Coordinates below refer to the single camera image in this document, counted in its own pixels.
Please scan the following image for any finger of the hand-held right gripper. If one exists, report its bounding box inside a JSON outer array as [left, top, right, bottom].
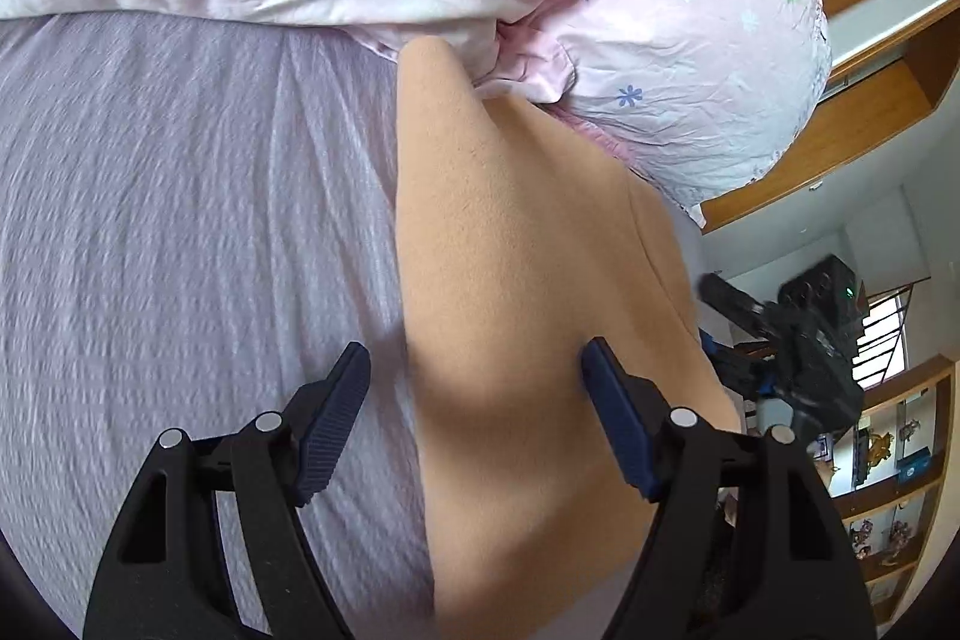
[[699, 274, 785, 341], [701, 329, 796, 405]]

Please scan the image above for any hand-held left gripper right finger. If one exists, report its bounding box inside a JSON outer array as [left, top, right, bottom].
[[580, 337, 877, 640]]

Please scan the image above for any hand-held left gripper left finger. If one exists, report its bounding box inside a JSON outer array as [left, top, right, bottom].
[[82, 341, 371, 640]]

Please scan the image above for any tan fleece garment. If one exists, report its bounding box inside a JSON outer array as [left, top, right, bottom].
[[394, 38, 743, 618]]

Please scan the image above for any window with railing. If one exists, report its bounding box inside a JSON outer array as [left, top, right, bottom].
[[851, 280, 920, 390]]

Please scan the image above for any wooden display shelf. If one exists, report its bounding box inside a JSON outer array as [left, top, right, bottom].
[[814, 355, 960, 630]]

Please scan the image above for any lavender striped bed sheet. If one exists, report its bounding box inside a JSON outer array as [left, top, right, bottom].
[[0, 14, 751, 640]]

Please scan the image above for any wooden bed headboard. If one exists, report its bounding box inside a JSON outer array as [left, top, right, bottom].
[[701, 0, 960, 232]]

